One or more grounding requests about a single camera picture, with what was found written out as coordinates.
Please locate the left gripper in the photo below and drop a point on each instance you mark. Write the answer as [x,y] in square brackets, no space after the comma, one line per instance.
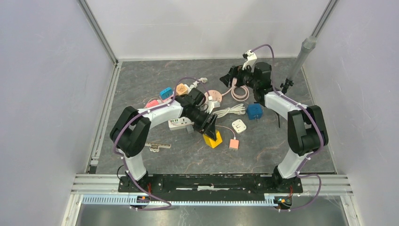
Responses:
[208,128]

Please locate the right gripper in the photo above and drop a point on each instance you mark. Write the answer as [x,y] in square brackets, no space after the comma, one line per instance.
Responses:
[235,72]

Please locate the yellow cube socket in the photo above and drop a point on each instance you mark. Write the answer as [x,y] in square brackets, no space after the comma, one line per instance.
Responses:
[213,143]

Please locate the small pink charger plug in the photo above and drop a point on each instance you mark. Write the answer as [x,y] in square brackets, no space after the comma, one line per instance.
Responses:
[234,144]

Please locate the white square plug adapter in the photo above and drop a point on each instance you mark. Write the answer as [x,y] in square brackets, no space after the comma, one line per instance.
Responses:
[239,126]

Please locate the blue cube socket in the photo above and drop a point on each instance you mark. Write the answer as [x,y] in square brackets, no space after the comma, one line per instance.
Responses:
[254,111]

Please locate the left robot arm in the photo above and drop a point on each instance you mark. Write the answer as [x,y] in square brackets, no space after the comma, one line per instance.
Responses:
[130,132]

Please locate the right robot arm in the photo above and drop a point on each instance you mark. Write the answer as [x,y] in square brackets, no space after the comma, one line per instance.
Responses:
[306,130]

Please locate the pink round socket base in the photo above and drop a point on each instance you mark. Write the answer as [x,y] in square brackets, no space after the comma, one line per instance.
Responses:
[213,96]

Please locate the tan wooden cube plug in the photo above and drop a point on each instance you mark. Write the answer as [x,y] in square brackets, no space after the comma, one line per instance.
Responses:
[182,89]

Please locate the blue plug adapter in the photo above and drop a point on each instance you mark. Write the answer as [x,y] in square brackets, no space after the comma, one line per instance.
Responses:
[166,93]

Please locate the small white power strip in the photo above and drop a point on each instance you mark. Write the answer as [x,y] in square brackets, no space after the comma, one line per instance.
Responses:
[179,123]

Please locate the long white power strip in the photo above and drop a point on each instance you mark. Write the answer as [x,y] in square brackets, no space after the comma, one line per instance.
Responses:
[166,99]

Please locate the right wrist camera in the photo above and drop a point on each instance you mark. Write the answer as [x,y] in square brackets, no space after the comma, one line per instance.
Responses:
[251,59]

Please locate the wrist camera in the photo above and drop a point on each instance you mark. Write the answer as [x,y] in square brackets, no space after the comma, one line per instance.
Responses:
[211,104]
[251,59]

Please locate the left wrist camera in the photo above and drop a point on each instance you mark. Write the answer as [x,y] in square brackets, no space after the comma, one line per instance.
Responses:
[211,104]

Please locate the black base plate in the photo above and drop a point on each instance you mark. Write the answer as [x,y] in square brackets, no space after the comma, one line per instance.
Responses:
[217,187]

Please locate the white cable duct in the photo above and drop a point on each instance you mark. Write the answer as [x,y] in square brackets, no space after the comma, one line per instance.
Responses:
[136,200]

